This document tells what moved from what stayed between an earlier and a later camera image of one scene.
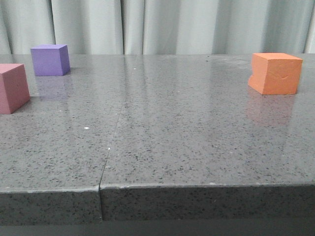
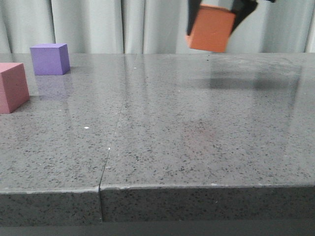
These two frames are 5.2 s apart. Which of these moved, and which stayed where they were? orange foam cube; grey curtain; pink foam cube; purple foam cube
Moved: orange foam cube
Stayed: purple foam cube; pink foam cube; grey curtain
